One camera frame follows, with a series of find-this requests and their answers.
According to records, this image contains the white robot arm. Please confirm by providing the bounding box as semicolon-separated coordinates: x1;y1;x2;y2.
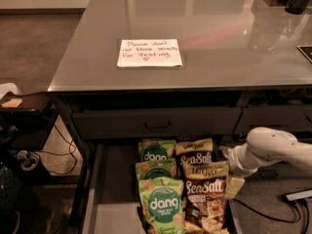
218;127;312;198

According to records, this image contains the grey power strip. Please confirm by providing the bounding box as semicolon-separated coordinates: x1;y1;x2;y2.
282;189;312;202

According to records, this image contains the open middle drawer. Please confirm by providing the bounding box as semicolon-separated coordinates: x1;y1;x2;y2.
81;141;244;234

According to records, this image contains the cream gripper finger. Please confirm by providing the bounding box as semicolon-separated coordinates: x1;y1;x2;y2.
218;145;232;159
225;175;245;199

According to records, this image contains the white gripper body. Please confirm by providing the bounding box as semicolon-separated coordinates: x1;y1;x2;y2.
228;143;258;176

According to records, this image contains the top left dark drawer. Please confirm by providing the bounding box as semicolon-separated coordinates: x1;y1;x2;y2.
72;107;241;139

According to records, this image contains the brown sea salt chip bag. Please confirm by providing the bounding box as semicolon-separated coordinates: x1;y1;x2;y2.
175;137;214;176
183;162;228;234

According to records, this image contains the rear green dang chip bag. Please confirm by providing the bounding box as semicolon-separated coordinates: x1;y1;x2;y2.
138;139;176;161

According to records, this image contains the top right dark drawer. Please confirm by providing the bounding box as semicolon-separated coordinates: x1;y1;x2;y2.
235;105;312;135

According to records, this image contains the right bottom dark drawer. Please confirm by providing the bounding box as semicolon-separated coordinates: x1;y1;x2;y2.
231;162;312;182

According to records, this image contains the front green dang chip bag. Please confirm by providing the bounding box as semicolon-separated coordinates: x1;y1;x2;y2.
138;176;185;234

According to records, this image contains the black cart at left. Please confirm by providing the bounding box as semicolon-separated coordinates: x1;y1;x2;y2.
0;92;59;184

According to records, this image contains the middle green dang chip bag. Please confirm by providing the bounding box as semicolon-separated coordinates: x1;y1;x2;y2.
136;159;177;180

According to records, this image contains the thin black cable left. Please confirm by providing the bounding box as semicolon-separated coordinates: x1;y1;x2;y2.
33;123;79;176

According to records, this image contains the green dang chip bag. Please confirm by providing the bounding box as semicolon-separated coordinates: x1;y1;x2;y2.
136;159;177;180
138;139;176;161
138;176;185;234

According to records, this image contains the black power cable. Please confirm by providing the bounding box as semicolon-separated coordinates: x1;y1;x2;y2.
233;198;310;234

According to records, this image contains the white handwritten paper note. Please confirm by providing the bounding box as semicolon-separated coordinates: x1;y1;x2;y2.
117;39;182;68

